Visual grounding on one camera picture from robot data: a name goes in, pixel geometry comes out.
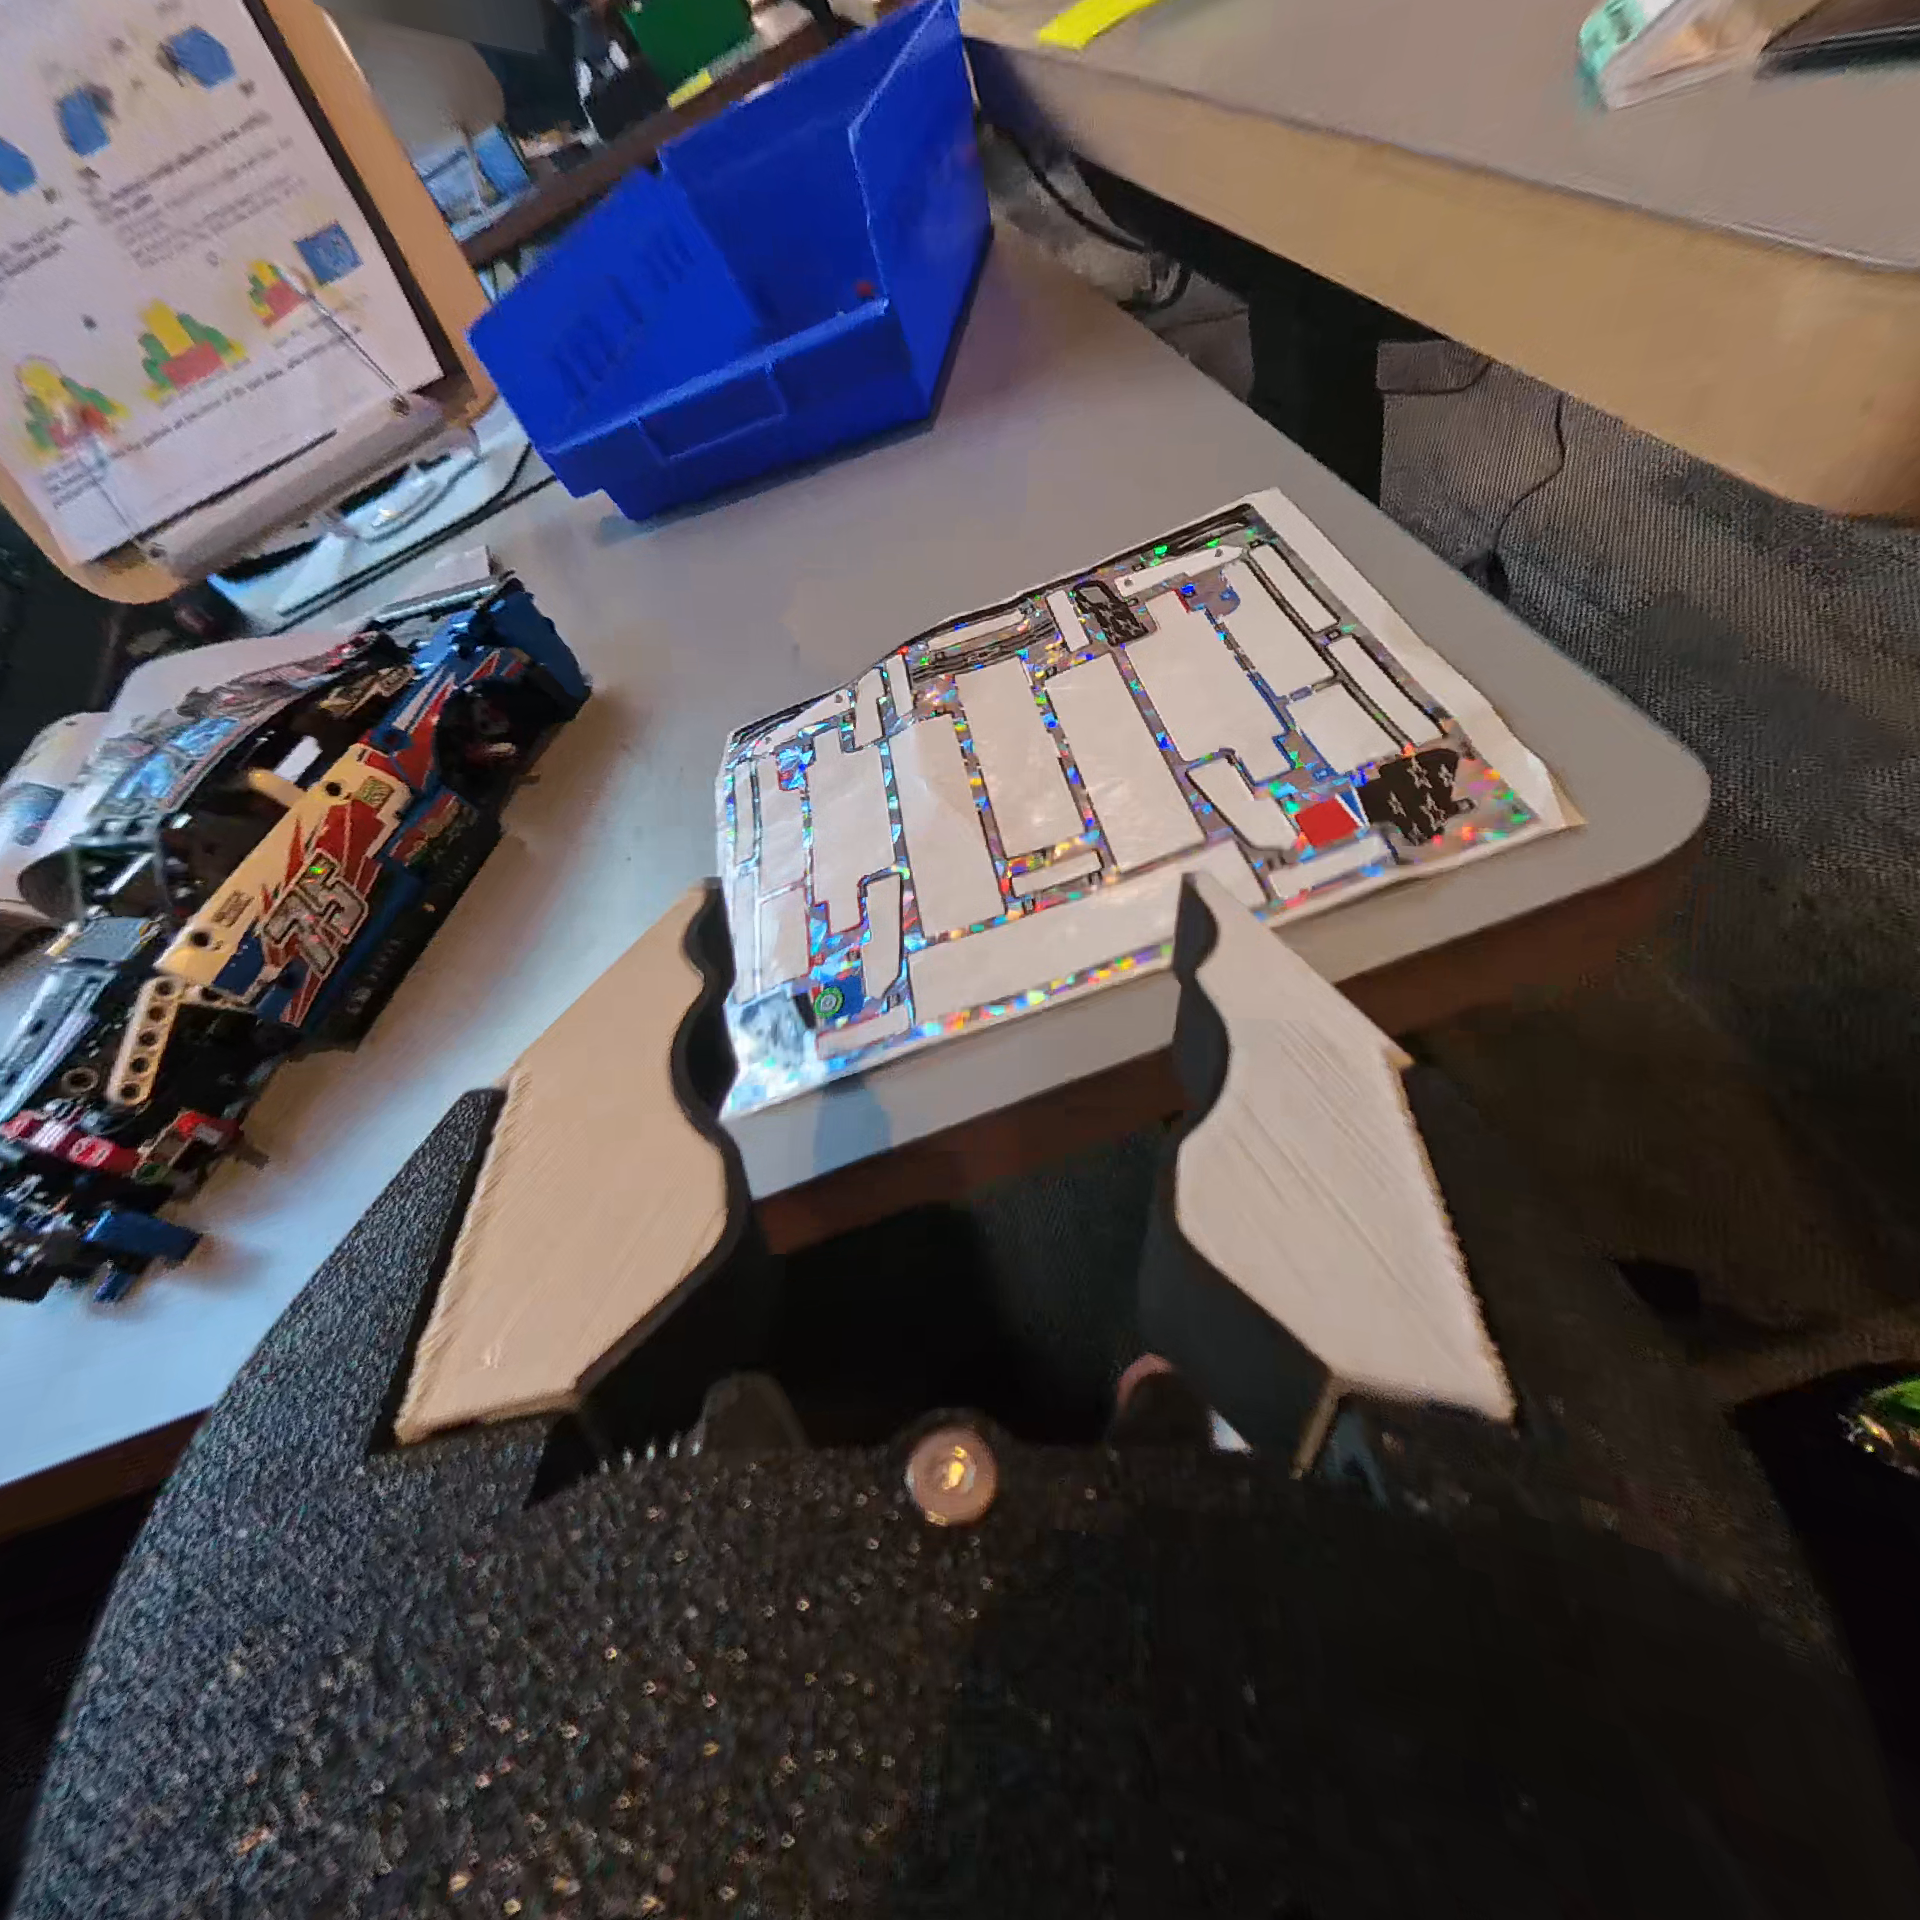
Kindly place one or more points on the white stand base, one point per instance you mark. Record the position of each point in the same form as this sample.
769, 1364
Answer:
390, 517

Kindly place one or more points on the teal packet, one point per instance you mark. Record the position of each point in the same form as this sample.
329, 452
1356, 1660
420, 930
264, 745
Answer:
1682, 45

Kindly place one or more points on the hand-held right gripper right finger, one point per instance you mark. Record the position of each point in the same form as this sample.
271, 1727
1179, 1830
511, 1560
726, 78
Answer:
1334, 1199

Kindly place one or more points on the printed instruction sheet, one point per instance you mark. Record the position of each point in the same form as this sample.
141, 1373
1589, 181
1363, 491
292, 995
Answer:
196, 225

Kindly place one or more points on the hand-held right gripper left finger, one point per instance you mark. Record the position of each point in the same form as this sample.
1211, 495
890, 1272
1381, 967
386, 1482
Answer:
585, 1199

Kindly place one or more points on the grey desk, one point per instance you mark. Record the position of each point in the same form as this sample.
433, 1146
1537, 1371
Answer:
975, 449
1425, 181

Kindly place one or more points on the holographic sticker sheet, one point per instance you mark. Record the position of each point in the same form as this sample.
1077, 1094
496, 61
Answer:
1125, 751

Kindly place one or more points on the blue plastic bin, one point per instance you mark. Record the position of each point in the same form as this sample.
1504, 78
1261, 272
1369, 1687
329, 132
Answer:
752, 225

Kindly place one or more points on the yellow sticky note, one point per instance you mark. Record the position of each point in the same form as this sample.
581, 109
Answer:
1088, 19

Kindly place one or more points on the toy brick race car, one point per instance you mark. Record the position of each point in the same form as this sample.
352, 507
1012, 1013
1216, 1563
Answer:
301, 901

